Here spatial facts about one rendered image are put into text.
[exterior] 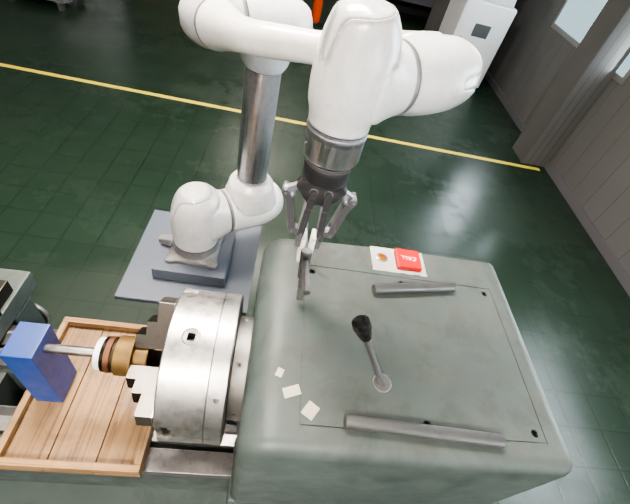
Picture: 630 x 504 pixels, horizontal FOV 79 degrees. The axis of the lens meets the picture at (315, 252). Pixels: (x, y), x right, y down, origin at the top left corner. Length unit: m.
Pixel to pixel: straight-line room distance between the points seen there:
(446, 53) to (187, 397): 0.69
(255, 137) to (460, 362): 0.82
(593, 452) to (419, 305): 1.98
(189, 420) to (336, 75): 0.63
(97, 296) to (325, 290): 1.76
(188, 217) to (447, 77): 0.91
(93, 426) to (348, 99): 0.91
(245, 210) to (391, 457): 0.90
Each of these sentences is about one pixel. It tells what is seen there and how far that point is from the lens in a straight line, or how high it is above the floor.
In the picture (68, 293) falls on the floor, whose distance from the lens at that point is 2.47.
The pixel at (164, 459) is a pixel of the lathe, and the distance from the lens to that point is 1.07.
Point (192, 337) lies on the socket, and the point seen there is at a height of 1.21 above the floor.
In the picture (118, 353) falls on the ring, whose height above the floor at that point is 1.12.
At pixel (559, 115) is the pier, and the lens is 4.60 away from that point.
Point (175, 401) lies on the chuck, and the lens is 0.78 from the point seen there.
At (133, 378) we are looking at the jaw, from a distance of 0.89.
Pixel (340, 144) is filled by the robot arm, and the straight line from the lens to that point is 0.55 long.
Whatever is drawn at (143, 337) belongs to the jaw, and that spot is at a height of 1.14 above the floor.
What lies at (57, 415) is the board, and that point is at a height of 0.88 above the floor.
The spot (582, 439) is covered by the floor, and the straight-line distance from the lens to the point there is 2.74.
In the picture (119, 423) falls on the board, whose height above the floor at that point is 0.89.
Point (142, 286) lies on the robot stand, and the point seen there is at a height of 0.75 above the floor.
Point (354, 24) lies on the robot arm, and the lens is 0.50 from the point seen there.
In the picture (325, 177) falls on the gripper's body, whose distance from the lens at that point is 0.59.
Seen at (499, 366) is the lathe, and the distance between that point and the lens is 0.89.
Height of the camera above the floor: 1.90
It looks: 46 degrees down
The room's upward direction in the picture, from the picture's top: 16 degrees clockwise
